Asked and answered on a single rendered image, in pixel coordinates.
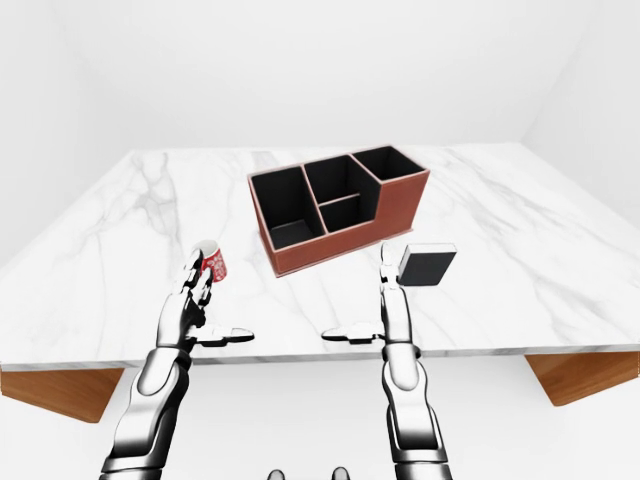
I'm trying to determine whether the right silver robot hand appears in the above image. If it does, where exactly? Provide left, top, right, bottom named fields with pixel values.
left=321, top=241, right=415, bottom=347

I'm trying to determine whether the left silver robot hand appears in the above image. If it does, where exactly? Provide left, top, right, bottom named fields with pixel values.
left=156, top=248, right=255, bottom=351

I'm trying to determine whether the black book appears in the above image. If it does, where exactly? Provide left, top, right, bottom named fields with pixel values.
left=397, top=243, right=458, bottom=288

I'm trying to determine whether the red-brown desk caddy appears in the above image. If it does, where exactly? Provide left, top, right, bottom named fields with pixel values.
left=247, top=144, right=431, bottom=279

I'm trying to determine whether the red patterned mug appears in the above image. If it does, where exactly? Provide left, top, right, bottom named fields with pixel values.
left=191, top=239, right=230, bottom=284

